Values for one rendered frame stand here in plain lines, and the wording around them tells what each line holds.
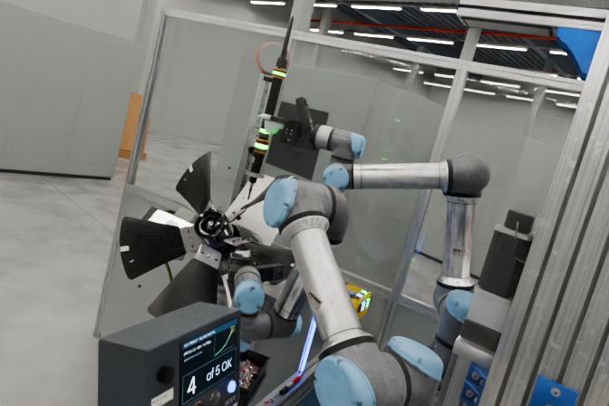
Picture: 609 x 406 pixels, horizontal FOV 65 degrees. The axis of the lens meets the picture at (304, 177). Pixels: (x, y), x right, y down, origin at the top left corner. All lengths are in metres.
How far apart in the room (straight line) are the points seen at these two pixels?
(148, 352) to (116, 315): 2.41
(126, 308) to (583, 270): 2.59
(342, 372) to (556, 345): 0.45
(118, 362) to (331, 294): 0.41
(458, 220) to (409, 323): 0.81
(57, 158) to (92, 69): 1.29
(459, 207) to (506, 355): 0.55
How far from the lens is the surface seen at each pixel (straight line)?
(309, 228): 1.05
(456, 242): 1.56
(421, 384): 1.01
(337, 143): 1.50
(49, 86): 7.01
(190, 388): 0.92
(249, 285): 1.25
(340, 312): 0.97
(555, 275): 1.09
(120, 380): 0.87
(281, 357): 2.55
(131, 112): 9.68
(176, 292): 1.61
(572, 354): 1.12
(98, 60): 7.19
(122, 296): 3.15
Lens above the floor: 1.66
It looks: 7 degrees down
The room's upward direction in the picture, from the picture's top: 15 degrees clockwise
